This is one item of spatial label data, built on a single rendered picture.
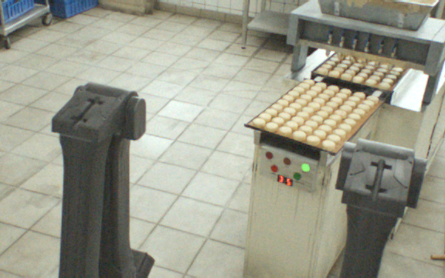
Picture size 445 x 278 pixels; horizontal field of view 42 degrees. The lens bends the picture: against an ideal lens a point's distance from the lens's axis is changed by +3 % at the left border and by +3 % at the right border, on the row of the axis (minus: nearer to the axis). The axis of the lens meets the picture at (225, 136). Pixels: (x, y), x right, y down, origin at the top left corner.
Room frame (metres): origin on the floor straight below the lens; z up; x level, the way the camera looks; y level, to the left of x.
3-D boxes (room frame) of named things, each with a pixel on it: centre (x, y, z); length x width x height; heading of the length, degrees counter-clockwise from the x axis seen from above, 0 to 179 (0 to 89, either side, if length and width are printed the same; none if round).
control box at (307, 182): (1.99, -0.26, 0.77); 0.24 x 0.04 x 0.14; 62
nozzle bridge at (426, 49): (2.76, -0.67, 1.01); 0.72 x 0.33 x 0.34; 62
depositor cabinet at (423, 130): (3.17, -0.89, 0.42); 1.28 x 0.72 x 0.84; 152
